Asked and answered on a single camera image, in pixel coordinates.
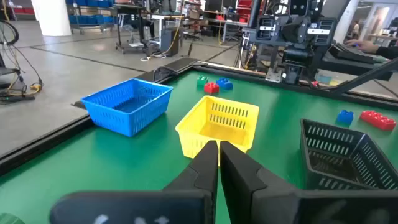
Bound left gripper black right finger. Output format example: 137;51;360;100
219;141;398;224

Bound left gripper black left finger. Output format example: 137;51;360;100
49;140;219;224

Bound small red toy block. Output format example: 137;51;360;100
203;82;220;95

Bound small blue toy block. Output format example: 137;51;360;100
216;77;234;91
335;109;355;126

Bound long red toy block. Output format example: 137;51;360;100
359;110;397;132

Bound person's forearm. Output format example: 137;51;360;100
374;45;398;60

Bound yellow plastic basket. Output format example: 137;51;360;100
175;95;260;160

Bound black plastic basket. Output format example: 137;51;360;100
300;118;398;191

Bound blue plastic basket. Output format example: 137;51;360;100
80;77;174;138

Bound black computer tower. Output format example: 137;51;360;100
160;27;180;58

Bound black side desk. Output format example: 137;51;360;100
320;51;394;82

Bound black keyboard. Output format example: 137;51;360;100
328;42;388;65

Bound black rolling stand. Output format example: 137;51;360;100
111;3;159;56

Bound red storage bins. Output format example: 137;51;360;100
12;7;35;15
236;0;254;24

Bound person's hand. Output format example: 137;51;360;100
344;39;381;54

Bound white round pillar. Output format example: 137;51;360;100
333;0;361;44
30;0;73;37

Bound person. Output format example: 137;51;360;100
352;20;361;40

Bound blue storage bins rack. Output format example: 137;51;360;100
65;0;116;34

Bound black table edge frame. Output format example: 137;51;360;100
0;60;398;177

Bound black diagonal frame strut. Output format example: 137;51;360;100
329;58;398;95

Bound black floor cable bundle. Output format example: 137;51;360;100
0;20;44;104

